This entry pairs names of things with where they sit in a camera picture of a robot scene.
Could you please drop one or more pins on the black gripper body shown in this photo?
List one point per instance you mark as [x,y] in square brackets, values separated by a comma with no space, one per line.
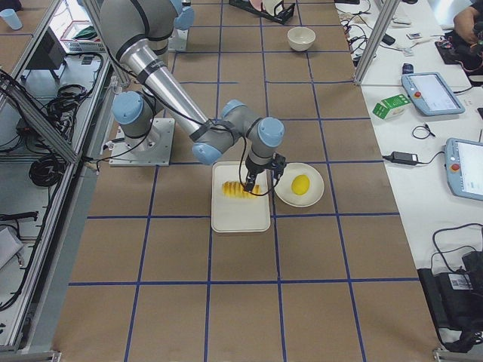
[253,170]

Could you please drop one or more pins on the green white carton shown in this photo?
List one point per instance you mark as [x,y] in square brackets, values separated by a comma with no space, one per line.
[391,107]

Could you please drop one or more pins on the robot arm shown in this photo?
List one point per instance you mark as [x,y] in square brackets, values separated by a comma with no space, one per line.
[129,29]

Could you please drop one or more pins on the black plate rack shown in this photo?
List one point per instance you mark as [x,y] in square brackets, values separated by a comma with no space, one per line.
[281,18]

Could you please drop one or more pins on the aluminium frame post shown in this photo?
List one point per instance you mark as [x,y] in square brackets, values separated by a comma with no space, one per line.
[380,27]

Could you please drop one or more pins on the black power adapter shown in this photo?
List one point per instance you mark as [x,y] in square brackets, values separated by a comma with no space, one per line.
[404,158]

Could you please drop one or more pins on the person at desk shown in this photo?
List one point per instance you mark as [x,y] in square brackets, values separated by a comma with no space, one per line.
[464,22]

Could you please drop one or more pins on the upper teach pendant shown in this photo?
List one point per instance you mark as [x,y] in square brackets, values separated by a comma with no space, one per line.
[430,94]

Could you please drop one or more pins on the cream plate in rack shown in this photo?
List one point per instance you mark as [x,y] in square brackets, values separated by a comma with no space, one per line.
[273,7]

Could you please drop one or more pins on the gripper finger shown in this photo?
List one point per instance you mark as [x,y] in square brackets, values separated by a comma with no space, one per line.
[250,182]

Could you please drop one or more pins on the lower teach pendant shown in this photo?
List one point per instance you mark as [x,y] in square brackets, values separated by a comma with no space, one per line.
[463,164]

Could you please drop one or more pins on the blue plastic cup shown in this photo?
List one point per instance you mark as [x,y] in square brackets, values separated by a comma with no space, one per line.
[11,18]

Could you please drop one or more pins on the white plate with lemon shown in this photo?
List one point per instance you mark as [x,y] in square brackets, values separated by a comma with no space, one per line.
[316,190]

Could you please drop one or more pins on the teach pendant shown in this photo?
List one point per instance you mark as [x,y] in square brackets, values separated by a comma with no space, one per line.
[430,94]
[463,164]

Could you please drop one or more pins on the pink plate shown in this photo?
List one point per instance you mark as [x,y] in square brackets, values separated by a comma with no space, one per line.
[257,4]

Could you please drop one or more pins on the black equipment case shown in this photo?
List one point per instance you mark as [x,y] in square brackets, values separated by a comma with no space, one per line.
[454,299]

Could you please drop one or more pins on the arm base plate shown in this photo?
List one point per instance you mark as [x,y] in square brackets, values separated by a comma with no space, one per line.
[154,149]
[178,40]

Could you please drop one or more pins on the white rectangular tray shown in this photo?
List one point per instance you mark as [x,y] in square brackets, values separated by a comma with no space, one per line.
[232,214]

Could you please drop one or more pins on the yellow lemon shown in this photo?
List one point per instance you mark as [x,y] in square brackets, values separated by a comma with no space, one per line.
[300,184]

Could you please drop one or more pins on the cream bowl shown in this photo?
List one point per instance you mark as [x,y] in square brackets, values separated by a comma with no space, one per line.
[301,38]

